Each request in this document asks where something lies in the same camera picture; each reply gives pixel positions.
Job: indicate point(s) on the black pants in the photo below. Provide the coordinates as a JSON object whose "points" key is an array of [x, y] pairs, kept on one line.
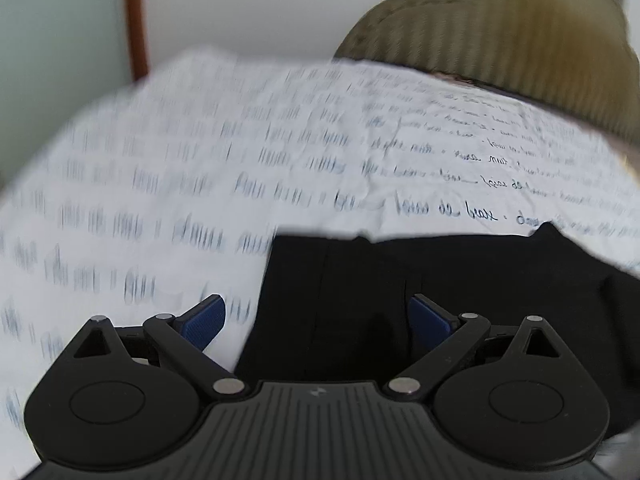
{"points": [[337, 310]]}

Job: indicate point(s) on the olive tufted headboard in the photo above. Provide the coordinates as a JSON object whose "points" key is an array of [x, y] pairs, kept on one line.
{"points": [[572, 55]]}

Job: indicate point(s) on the brown wooden door frame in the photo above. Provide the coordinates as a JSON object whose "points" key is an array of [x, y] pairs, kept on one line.
{"points": [[135, 33]]}

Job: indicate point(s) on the white bedsheet with blue script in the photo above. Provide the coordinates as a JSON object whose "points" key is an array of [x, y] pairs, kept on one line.
{"points": [[155, 197]]}

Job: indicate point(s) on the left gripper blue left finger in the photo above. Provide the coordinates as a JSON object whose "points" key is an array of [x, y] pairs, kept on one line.
{"points": [[201, 324]]}

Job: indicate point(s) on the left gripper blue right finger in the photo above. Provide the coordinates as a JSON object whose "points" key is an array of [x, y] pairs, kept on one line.
{"points": [[431, 324]]}

